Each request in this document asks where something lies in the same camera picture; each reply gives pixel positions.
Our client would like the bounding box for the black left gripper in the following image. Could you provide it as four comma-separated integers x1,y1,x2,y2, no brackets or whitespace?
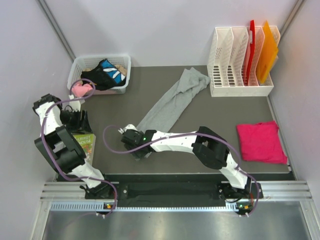
59,109,93,135

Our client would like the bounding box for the grey t shirt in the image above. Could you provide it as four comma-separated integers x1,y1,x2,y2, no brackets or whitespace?
136,67,211,133

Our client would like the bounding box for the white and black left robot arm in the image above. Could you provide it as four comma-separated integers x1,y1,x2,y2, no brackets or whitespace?
32,94,114,199

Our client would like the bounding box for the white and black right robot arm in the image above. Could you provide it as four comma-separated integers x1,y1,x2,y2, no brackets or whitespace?
119,124,252,198

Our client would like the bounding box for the green children's book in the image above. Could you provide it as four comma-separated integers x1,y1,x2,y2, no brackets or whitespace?
73,133,96,165

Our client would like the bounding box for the light pink t shirt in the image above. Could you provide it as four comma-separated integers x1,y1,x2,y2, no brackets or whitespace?
71,82,93,98

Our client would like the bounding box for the black and blue t shirt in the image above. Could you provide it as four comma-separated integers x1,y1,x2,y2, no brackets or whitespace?
80,58,128,91

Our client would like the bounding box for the white plastic laundry basket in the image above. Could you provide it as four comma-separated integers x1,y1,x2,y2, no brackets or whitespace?
67,54,131,95

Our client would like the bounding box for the folded magenta t shirt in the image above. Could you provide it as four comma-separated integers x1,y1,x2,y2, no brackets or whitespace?
236,120,288,165

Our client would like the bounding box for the white file organiser rack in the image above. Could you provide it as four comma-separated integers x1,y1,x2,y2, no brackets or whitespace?
207,26,274,97

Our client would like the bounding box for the red plastic folder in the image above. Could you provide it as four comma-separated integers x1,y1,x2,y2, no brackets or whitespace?
243,20,255,86

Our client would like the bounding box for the orange plastic folder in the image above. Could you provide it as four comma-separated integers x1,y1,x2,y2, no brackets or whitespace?
255,20,279,85

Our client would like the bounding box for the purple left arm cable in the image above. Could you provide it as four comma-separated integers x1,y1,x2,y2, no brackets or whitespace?
40,78,119,218

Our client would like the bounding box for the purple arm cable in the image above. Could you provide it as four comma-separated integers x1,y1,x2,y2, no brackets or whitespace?
102,124,260,218
40,78,119,218

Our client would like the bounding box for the aluminium frame rail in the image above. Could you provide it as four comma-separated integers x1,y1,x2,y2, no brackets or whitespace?
40,181,313,213

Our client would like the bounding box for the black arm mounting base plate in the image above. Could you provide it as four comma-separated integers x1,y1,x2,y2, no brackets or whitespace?
84,173,266,208

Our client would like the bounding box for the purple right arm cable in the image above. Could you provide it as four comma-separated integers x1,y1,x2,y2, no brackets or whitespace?
102,124,260,218

